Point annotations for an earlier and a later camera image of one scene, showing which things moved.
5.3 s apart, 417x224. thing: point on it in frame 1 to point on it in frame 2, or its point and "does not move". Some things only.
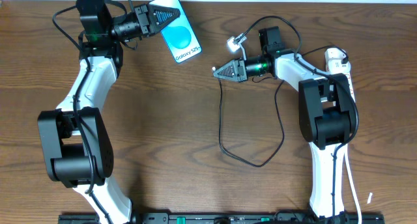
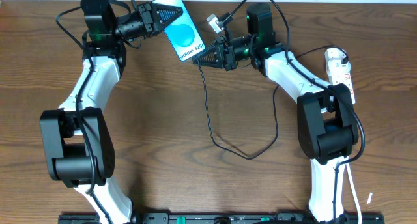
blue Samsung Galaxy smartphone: x=178 y=34 does not move
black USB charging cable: x=278 y=109 to x=346 y=58
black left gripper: x=143 y=21 does not move
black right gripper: x=242 y=68 to x=226 y=55
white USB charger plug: x=334 y=56 does not move
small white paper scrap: x=369 y=198 does not move
